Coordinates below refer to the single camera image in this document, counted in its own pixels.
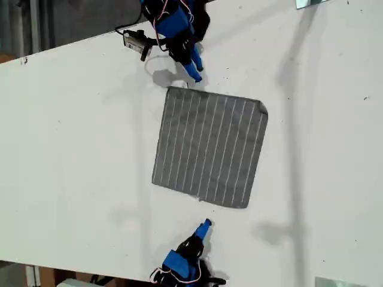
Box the gripper camera stalk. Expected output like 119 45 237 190
139 44 154 62

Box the white table leg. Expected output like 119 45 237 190
25 264 41 287

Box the white plastic container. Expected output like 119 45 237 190
56 277 93 287

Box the grey striped towel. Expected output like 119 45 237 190
151 86 269 210

